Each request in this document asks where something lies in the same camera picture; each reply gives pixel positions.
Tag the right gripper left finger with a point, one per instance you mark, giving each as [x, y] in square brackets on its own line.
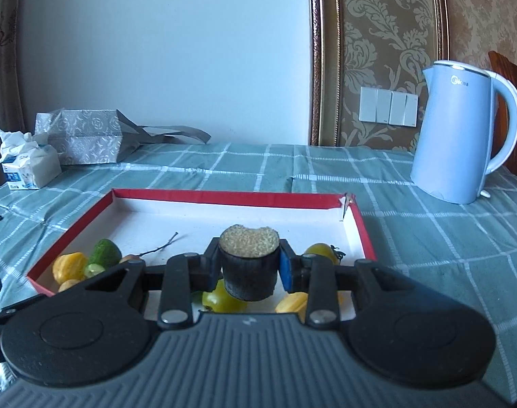
[183, 275]

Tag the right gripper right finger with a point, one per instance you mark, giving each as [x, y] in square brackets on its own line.
[315, 275]

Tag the dark sugarcane piece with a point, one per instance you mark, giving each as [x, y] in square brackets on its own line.
[250, 261]

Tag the green tomato back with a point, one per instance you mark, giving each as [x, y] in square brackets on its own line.
[326, 250]

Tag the green tomato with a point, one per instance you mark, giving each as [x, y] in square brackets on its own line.
[326, 250]
[220, 301]

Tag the yellow jackfruit piece right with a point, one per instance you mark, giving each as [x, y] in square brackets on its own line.
[294, 303]

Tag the yellow jackfruit piece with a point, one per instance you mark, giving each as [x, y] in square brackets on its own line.
[294, 303]
[69, 267]

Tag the green tomato front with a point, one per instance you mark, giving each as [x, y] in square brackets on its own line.
[220, 301]

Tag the brown longan with stem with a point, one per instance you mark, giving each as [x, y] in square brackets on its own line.
[139, 256]

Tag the red shallow cardboard box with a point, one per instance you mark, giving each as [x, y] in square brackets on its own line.
[139, 220]

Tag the small brown longan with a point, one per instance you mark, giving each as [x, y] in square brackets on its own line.
[68, 284]

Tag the green cucumber half in box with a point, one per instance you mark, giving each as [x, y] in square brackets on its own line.
[105, 254]

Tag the yellow jackfruit piece left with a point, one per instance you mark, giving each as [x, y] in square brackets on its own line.
[69, 267]

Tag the green checked tablecloth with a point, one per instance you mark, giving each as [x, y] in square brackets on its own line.
[465, 251]

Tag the silver patterned gift bag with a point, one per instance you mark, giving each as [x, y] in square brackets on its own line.
[105, 136]

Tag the tissue pack with cat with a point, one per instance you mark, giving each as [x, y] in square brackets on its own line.
[28, 161]

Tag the light blue electric kettle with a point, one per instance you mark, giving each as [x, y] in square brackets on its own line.
[454, 156]

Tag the white wall switch panel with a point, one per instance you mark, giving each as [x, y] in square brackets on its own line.
[388, 107]

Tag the ornate wooden wall frame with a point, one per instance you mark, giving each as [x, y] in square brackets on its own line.
[371, 43]

